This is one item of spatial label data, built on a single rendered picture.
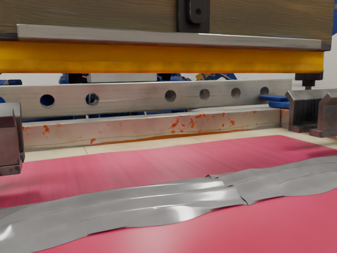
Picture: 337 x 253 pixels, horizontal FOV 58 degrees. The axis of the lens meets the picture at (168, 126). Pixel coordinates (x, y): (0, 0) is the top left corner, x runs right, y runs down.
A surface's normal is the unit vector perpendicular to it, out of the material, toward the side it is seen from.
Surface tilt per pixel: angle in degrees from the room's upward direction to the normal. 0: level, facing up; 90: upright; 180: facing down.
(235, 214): 0
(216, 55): 89
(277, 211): 0
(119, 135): 90
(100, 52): 89
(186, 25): 89
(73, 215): 33
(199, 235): 0
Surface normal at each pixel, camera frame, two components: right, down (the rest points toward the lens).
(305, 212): -0.02, -0.99
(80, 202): 0.21, -0.78
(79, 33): 0.36, 0.14
